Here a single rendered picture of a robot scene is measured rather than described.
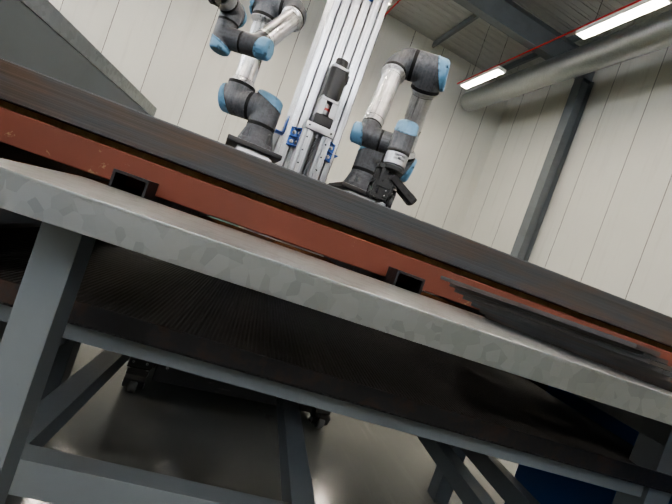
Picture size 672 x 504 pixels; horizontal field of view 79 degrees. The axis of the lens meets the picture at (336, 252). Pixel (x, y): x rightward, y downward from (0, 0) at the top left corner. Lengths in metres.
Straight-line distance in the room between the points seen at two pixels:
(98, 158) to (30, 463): 0.50
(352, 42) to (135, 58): 9.70
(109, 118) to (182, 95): 10.57
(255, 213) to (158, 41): 11.02
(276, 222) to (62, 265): 0.31
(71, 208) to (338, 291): 0.23
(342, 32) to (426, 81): 0.58
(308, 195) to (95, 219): 0.38
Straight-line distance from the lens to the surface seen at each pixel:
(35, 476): 0.88
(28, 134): 0.76
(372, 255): 0.70
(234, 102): 1.81
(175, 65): 11.46
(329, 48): 2.09
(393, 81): 1.63
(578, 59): 10.26
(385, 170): 1.34
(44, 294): 0.52
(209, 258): 0.36
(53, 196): 0.39
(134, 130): 0.71
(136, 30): 11.75
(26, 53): 1.11
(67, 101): 0.75
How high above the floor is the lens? 0.78
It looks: 1 degrees down
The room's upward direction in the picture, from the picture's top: 20 degrees clockwise
